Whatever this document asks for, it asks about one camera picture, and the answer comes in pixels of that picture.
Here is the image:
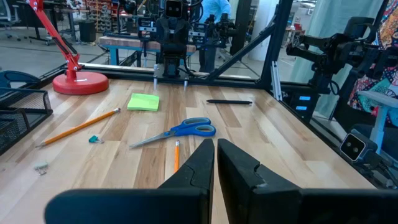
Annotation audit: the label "black mesh desk organizer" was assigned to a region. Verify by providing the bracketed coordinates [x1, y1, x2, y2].
[0, 86, 53, 156]

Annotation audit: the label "background robot station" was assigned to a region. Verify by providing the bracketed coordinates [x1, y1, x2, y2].
[206, 14, 239, 47]

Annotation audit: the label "black aluminium table frame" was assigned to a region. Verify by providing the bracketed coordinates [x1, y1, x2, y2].
[0, 0, 398, 190]

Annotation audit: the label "pale binder clip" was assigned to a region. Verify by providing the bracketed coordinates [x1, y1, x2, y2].
[34, 161, 50, 176]

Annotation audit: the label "pale teal curtain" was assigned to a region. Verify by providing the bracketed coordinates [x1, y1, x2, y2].
[290, 0, 385, 119]

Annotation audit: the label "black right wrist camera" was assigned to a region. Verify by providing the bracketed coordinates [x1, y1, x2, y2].
[164, 0, 184, 19]

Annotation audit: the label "blue handled scissors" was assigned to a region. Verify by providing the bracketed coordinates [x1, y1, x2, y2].
[129, 116, 217, 149]

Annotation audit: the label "blue legged wooden workbench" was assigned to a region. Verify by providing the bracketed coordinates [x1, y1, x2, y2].
[98, 35, 197, 67]

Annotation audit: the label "green sticky note pad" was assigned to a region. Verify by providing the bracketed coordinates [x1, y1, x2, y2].
[126, 92, 160, 112]

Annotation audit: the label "pale height adjustable table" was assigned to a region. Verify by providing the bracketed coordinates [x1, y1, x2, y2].
[357, 90, 398, 155]

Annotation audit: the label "black pen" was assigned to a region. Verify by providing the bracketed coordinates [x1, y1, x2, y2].
[206, 99, 253, 105]

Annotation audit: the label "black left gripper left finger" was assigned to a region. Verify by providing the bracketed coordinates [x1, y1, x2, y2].
[44, 138, 215, 224]

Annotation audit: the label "orange wooden pencil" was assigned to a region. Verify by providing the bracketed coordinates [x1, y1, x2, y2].
[36, 107, 121, 148]
[174, 139, 181, 174]

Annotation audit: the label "black control box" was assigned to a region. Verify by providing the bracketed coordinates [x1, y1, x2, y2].
[287, 91, 321, 121]

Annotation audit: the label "silver metal bracket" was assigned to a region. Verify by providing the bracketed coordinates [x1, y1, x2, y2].
[270, 60, 283, 102]

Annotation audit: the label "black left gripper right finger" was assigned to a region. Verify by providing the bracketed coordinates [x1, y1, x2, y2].
[217, 138, 398, 224]

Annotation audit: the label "black waste bin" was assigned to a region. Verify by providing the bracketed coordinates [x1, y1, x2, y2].
[78, 20, 97, 44]

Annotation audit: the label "table level depth camera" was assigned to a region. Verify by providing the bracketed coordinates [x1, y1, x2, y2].
[339, 133, 379, 164]

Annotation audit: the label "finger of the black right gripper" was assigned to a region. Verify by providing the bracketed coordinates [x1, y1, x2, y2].
[172, 18, 183, 47]
[163, 18, 174, 47]

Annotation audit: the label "red desk lamp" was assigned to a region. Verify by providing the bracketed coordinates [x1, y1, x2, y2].
[26, 0, 110, 96]

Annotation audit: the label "person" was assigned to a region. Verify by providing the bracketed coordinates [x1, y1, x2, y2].
[198, 0, 233, 74]
[346, 0, 398, 127]

